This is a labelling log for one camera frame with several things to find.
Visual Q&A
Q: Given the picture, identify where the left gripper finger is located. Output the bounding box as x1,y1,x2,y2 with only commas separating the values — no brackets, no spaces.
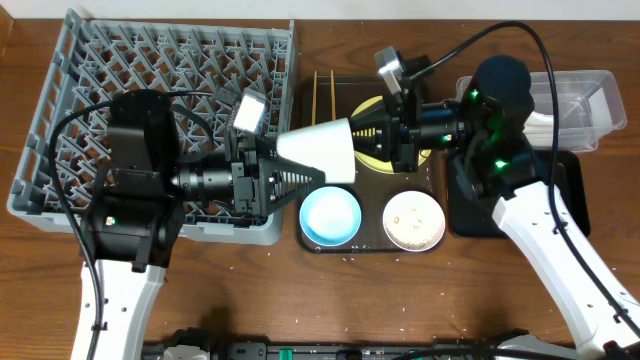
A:
264,162,325,215
255,136,278,158

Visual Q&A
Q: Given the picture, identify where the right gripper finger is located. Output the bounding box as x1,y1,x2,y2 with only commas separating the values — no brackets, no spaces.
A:
352,132,388,162
349,99,390,132

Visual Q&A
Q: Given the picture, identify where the white paper cup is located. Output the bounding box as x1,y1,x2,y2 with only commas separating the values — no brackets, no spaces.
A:
276,118,356,184

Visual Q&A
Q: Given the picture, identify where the wooden chopstick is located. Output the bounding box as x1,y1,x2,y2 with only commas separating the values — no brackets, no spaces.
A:
330,70,337,121
311,71,318,126

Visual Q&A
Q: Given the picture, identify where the pale pink bowl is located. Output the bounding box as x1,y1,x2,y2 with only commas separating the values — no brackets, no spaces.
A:
382,190,446,252

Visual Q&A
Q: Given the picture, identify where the white paper napkin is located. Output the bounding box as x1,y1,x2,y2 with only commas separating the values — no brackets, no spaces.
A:
523,111,554,134

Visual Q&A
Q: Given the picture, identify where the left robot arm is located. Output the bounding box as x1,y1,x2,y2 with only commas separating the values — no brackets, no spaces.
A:
72,90,325,359

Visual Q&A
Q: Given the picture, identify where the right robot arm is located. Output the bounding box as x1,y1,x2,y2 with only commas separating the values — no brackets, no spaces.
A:
350,53,639,359

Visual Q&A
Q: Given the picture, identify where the clear plastic waste bin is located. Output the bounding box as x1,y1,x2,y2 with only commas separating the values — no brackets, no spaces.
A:
476,70,627,153

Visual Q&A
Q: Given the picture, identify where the yellow round plate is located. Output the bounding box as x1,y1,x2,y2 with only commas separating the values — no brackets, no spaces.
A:
352,95,431,175

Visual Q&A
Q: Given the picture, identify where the dark brown serving tray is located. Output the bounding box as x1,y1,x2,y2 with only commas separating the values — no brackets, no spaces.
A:
294,75,446,256

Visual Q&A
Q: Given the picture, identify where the light blue bowl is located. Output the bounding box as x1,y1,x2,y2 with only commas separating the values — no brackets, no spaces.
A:
298,186,362,247

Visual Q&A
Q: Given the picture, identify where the black rectangular tray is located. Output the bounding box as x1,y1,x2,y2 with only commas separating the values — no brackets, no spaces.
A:
446,150,591,238

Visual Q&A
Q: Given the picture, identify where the grey plastic dish rack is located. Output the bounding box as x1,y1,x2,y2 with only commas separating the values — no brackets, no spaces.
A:
7,11,299,233

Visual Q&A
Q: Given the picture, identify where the left black cable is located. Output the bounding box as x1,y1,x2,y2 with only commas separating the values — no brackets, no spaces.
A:
47,89,216,360

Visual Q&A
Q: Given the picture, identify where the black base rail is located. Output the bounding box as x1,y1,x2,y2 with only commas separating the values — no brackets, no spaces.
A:
139,327,600,360

